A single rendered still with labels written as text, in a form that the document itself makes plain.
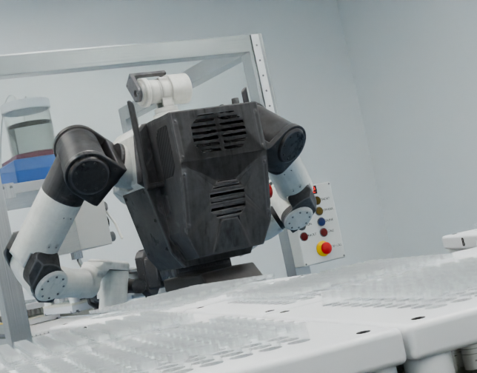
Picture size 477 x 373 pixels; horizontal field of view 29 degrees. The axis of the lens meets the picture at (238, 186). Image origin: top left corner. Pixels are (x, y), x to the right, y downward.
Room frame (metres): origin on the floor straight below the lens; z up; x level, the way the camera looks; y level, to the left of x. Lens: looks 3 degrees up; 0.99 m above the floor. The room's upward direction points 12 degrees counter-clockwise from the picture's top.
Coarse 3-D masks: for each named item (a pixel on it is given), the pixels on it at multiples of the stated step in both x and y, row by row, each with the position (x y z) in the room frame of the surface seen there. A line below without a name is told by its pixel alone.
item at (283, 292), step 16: (416, 256) 0.90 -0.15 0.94; (432, 256) 0.86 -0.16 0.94; (448, 256) 0.84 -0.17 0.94; (320, 272) 0.96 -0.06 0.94; (336, 272) 0.91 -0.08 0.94; (352, 272) 0.86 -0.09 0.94; (368, 272) 0.83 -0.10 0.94; (384, 272) 0.82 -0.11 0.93; (400, 272) 0.82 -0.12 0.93; (256, 288) 0.93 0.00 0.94; (272, 288) 0.88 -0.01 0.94; (288, 288) 0.84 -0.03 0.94; (304, 288) 0.79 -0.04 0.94; (320, 288) 0.80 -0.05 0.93; (336, 288) 0.81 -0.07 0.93
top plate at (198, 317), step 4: (180, 312) 0.95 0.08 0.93; (196, 316) 0.86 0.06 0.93; (200, 316) 0.85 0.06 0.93; (204, 316) 0.84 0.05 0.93; (208, 316) 0.83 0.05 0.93; (212, 316) 0.82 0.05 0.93; (216, 316) 0.81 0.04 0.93; (220, 316) 0.81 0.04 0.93; (228, 316) 0.79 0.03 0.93; (232, 316) 0.78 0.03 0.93; (196, 320) 0.81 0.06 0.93; (200, 320) 0.80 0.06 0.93; (204, 320) 0.79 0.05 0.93; (180, 328) 0.77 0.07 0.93; (88, 352) 0.73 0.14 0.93; (0, 364) 0.78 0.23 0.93; (40, 364) 0.71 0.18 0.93; (12, 372) 0.70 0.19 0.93
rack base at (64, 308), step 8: (128, 296) 2.46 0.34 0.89; (136, 296) 2.46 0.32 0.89; (56, 304) 2.53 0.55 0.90; (64, 304) 2.41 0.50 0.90; (72, 304) 2.37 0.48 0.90; (80, 304) 2.38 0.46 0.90; (88, 304) 2.39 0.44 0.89; (48, 312) 2.54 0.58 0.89; (56, 312) 2.48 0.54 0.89; (64, 312) 2.42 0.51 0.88; (72, 312) 2.38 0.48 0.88
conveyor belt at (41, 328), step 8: (48, 320) 3.23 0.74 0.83; (56, 320) 3.12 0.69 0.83; (64, 320) 3.02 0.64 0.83; (72, 320) 2.93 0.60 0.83; (32, 328) 2.98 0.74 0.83; (40, 328) 2.89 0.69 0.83; (48, 328) 2.80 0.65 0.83; (0, 336) 3.00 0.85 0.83; (32, 336) 2.72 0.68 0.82; (48, 336) 2.74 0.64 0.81
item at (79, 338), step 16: (112, 320) 0.89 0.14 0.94; (128, 320) 0.84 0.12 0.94; (144, 320) 0.81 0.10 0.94; (160, 320) 0.76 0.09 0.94; (176, 320) 0.78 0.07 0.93; (192, 320) 0.76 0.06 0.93; (64, 336) 0.81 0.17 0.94; (80, 336) 0.82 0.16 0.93; (96, 336) 0.74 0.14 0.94; (112, 336) 0.78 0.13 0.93; (128, 336) 0.74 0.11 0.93; (0, 352) 0.78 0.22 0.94; (16, 352) 0.75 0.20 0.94; (32, 352) 0.72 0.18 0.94; (48, 352) 0.76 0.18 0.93; (64, 352) 0.73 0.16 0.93; (0, 368) 0.71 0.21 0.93
